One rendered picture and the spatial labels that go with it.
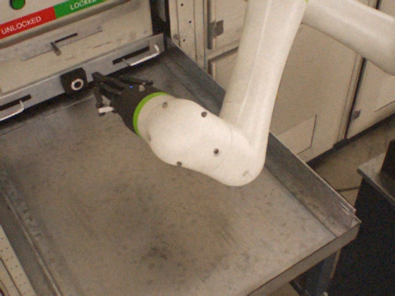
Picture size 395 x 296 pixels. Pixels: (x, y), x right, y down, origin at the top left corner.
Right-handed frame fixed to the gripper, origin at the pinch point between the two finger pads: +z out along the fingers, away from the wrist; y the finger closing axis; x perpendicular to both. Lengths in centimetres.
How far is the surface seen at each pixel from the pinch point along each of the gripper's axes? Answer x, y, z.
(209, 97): -17.0, 27.1, 4.9
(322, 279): -53, 26, -32
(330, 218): -32, 26, -38
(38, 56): 3.7, -6.6, 21.9
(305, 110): -55, 80, 36
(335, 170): -94, 97, 43
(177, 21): 0.1, 30.0, 19.0
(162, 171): -22.1, 4.5, -8.2
